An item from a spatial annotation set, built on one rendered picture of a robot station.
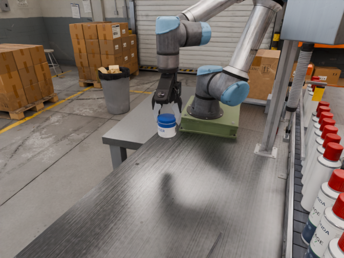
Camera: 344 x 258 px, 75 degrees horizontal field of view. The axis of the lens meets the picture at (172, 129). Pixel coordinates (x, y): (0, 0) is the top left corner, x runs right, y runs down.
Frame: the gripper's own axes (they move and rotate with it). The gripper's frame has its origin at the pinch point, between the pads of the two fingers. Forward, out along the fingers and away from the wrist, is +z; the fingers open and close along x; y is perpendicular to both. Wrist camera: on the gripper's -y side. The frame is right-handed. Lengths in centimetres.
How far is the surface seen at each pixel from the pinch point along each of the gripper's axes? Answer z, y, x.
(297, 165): 11.9, 2.6, -47.6
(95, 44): 20, 301, 230
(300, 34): -31, 8, -39
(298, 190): 11.8, -10.7, -45.7
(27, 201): 100, 22, 126
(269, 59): -10, 77, -40
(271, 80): 2, 77, -43
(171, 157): 16.8, 1.2, -1.2
